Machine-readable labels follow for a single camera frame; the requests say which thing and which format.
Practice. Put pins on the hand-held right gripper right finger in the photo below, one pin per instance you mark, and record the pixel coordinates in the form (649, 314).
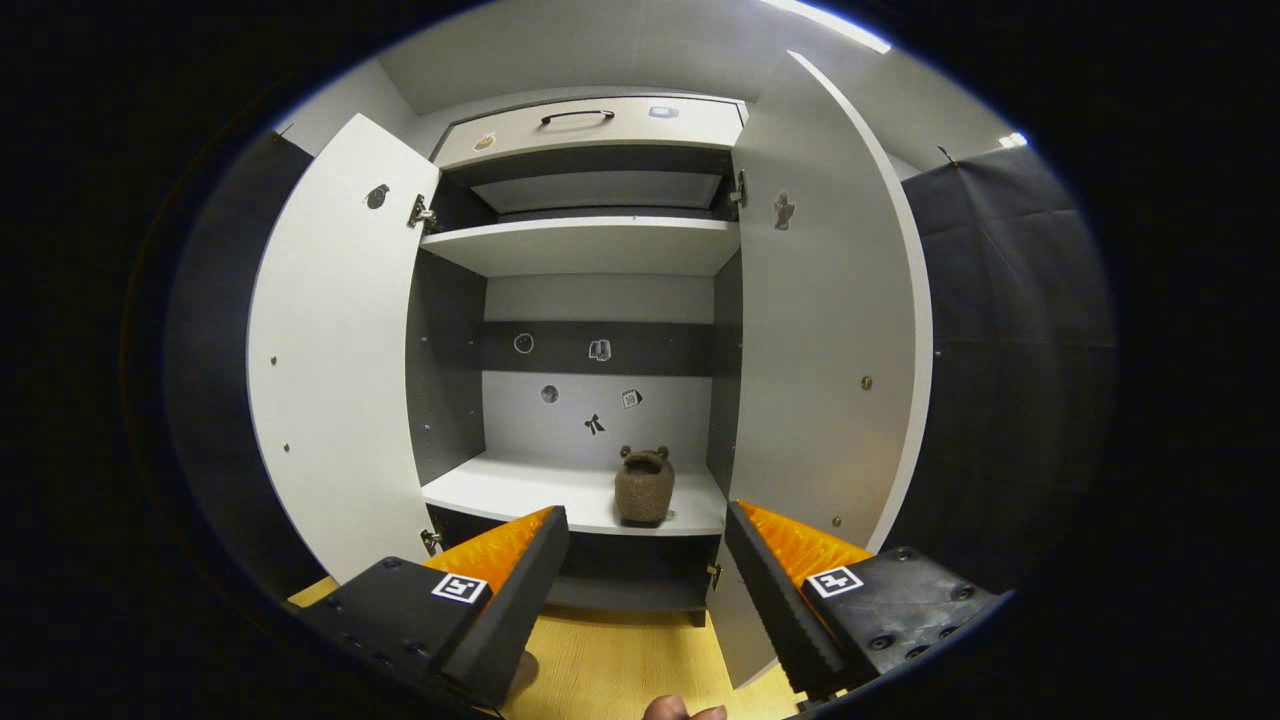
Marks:
(775, 610)

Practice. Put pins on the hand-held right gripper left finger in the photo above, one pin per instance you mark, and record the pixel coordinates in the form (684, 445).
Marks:
(510, 620)

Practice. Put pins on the white shoe cabinet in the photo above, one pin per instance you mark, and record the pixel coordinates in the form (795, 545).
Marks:
(660, 420)

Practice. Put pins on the white shoe cabinet door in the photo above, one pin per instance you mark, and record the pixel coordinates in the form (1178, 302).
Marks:
(820, 350)
(340, 380)

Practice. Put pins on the white cabinet shelf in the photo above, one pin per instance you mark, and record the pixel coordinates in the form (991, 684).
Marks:
(590, 245)
(510, 490)

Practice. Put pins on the beige cabinet drawer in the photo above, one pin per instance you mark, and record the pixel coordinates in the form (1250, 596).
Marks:
(690, 125)

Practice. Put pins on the small ceiling light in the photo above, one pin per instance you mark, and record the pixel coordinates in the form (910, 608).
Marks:
(1013, 140)

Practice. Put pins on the long ceiling light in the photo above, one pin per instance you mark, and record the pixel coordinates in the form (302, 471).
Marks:
(840, 25)

